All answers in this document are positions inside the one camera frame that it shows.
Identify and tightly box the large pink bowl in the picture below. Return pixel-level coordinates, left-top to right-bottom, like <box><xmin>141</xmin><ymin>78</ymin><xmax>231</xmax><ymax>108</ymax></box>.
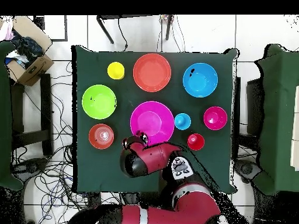
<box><xmin>130</xmin><ymin>100</ymin><xmax>175</xmax><ymax>146</ymax></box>

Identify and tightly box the beige board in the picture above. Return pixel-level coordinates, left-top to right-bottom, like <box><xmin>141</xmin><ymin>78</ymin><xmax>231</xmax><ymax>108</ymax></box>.
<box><xmin>290</xmin><ymin>85</ymin><xmax>299</xmax><ymax>172</ymax></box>

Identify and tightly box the black box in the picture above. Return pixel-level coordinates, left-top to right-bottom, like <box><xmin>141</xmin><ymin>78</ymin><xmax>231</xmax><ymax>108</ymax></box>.
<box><xmin>246</xmin><ymin>78</ymin><xmax>265</xmax><ymax>136</ymax></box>

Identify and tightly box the dark clothes bundle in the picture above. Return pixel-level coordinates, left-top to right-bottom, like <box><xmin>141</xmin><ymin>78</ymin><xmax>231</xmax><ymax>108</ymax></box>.
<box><xmin>10</xmin><ymin>29</ymin><xmax>44</xmax><ymax>69</ymax></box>

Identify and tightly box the small orange bowl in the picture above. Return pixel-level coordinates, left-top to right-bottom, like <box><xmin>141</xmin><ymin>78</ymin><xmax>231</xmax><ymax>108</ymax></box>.
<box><xmin>88</xmin><ymin>123</ymin><xmax>115</xmax><ymax>150</ymax></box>

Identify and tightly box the black power strip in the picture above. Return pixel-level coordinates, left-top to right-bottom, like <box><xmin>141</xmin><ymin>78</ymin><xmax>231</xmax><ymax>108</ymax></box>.
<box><xmin>88</xmin><ymin>192</ymin><xmax>102</xmax><ymax>211</ymax></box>

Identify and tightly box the small crimson bowl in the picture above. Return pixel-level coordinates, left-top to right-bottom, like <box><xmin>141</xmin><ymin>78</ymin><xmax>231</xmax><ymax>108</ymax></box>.
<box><xmin>203</xmin><ymin>106</ymin><xmax>228</xmax><ymax>131</ymax></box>

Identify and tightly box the tangle of floor cables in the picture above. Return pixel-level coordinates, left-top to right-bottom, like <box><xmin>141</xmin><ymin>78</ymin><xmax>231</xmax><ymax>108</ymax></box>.
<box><xmin>10</xmin><ymin>60</ymin><xmax>124</xmax><ymax>224</ymax></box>

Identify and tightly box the red cup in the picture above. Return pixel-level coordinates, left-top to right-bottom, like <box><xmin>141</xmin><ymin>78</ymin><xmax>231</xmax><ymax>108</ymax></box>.
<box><xmin>187</xmin><ymin>133</ymin><xmax>206</xmax><ymax>151</ymax></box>

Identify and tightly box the blue cup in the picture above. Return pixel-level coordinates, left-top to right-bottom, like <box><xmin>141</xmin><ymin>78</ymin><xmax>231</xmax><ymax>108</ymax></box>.
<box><xmin>174</xmin><ymin>113</ymin><xmax>192</xmax><ymax>131</ymax></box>

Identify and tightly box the cardboard box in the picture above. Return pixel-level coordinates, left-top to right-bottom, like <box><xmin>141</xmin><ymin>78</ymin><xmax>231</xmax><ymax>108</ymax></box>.
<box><xmin>5</xmin><ymin>15</ymin><xmax>55</xmax><ymax>87</ymax></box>

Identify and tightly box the black metal table frame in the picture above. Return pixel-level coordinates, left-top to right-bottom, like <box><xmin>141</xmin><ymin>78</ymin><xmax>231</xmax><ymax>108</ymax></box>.
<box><xmin>96</xmin><ymin>14</ymin><xmax>175</xmax><ymax>45</ymax></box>

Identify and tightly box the dark green tablecloth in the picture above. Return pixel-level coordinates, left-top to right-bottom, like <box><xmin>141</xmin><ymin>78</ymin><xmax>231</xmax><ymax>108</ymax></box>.
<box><xmin>71</xmin><ymin>44</ymin><xmax>239</xmax><ymax>194</ymax></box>

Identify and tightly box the yellow cup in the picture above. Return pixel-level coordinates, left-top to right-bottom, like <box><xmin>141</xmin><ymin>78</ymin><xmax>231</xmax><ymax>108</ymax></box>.
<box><xmin>107</xmin><ymin>61</ymin><xmax>126</xmax><ymax>81</ymax></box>

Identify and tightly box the black bench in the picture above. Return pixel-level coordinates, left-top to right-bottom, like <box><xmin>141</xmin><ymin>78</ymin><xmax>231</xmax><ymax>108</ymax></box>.
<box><xmin>10</xmin><ymin>73</ymin><xmax>54</xmax><ymax>156</ymax></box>

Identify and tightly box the large blue bowl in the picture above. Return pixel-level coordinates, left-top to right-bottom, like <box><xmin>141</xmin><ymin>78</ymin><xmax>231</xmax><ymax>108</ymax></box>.
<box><xmin>182</xmin><ymin>62</ymin><xmax>219</xmax><ymax>98</ymax></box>

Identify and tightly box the green bowl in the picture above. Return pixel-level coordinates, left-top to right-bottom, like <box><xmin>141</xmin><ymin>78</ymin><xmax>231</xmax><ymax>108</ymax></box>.
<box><xmin>81</xmin><ymin>84</ymin><xmax>117</xmax><ymax>120</ymax></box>

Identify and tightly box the large orange bowl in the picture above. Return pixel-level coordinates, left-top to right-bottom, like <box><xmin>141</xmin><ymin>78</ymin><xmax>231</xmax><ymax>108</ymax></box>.
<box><xmin>133</xmin><ymin>52</ymin><xmax>172</xmax><ymax>93</ymax></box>

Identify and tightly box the green cloth covered table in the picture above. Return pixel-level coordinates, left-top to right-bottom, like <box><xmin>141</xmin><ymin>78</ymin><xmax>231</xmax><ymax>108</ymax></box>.
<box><xmin>0</xmin><ymin>40</ymin><xmax>24</xmax><ymax>191</ymax></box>
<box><xmin>253</xmin><ymin>43</ymin><xmax>299</xmax><ymax>195</ymax></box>

